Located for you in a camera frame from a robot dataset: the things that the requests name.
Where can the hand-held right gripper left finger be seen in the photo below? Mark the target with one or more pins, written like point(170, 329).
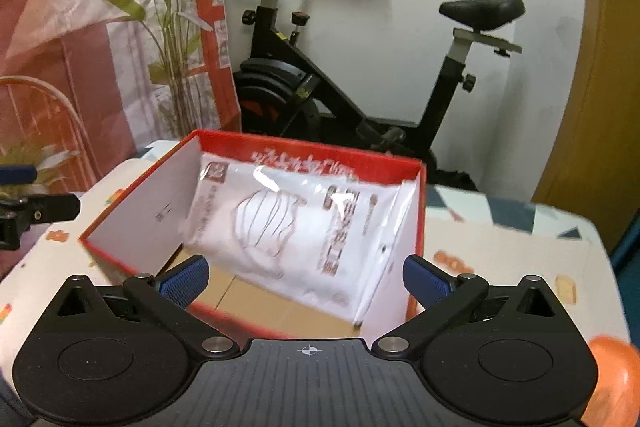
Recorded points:
point(184, 281)

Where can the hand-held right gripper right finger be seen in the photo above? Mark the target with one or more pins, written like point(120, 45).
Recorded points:
point(425, 279)

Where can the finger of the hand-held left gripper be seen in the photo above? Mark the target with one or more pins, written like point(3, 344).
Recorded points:
point(47, 206)
point(17, 174)

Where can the white face mask packet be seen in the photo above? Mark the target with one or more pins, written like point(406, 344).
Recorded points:
point(280, 227)

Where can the red cardboard box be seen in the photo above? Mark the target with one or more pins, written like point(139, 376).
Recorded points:
point(395, 169)

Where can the red and white printed sheet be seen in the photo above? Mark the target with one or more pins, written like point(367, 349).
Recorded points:
point(45, 7)

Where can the orange round object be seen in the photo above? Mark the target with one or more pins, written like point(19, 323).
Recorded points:
point(612, 372)

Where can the black exercise bike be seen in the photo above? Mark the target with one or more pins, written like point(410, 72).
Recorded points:
point(285, 72)

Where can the wooden door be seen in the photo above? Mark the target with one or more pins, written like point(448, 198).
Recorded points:
point(595, 82)

